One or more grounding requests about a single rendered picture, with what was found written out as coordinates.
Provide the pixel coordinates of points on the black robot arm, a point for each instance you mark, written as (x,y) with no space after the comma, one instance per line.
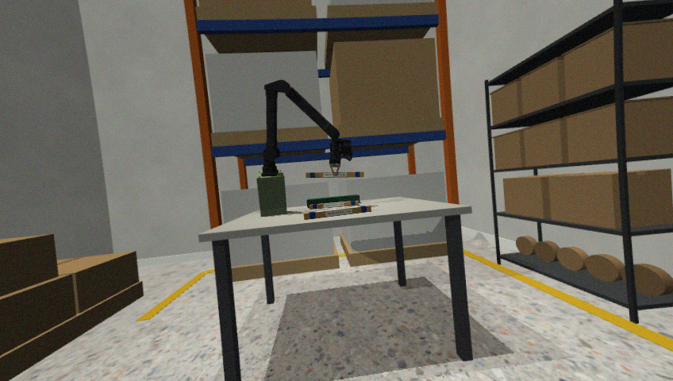
(270,153)

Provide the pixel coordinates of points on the tan cardboard pack with blue bands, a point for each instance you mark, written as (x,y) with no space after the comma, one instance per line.
(333,204)
(337,212)
(330,174)

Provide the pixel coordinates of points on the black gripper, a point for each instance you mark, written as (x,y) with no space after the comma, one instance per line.
(334,162)

